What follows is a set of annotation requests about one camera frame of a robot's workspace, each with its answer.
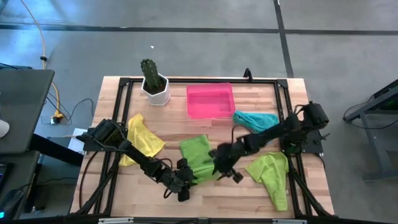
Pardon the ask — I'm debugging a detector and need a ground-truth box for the teal microfiber towel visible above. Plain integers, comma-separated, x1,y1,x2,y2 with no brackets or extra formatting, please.
232,110,280,134

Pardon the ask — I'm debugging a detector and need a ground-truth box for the pink plastic basket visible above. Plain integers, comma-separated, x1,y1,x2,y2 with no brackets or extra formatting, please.
185,82,236,121

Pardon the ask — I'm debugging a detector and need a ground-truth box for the white paper sheet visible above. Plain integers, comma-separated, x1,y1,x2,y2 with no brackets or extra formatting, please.
67,128,88,154

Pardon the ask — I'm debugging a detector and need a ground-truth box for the lime green microfiber towel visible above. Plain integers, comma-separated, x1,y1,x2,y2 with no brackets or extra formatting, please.
244,151,290,212

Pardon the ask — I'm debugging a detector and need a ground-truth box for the orange floor cable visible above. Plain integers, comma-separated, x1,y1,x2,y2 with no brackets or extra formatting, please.
20,0,65,121

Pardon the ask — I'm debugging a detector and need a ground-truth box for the yellow power plug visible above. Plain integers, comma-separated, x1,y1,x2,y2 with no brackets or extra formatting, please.
50,111,65,125

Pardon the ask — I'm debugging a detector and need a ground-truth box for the yellow microfiber towel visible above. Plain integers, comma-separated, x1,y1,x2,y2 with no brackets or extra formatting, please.
118,113,166,167

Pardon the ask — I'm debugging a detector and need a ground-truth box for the grey metal side table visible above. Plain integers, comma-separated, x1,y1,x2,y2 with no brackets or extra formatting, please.
343,79,398,183

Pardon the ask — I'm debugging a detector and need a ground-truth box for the dark grey desk top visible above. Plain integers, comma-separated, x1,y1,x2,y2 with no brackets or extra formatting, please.
0,68,56,156

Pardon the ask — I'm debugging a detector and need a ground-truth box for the white round object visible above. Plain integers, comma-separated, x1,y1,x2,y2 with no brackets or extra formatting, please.
0,119,11,139

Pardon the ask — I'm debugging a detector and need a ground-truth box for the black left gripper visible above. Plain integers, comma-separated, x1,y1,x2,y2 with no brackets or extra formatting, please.
162,157,197,203

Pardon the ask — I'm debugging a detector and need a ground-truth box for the silver metal bracket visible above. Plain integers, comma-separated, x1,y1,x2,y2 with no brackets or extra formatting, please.
98,217,135,224
272,218,308,224

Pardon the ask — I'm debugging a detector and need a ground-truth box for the black floor power cable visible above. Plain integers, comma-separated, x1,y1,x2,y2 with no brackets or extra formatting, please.
45,95,95,126

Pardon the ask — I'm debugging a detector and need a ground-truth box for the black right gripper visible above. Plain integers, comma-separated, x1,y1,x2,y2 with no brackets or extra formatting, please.
208,141,247,184

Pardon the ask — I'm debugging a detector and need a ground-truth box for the black aluminium table frame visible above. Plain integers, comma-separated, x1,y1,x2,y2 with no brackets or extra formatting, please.
70,77,335,218

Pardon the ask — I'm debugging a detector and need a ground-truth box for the green cactus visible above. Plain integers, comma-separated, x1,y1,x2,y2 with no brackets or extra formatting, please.
139,58,165,91

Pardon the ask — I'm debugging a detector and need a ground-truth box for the black device with light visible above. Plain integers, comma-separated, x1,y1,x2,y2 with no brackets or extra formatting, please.
0,186,25,220

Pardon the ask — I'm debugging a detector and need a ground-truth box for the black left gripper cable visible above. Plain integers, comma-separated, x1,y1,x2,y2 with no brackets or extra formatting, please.
162,185,175,200

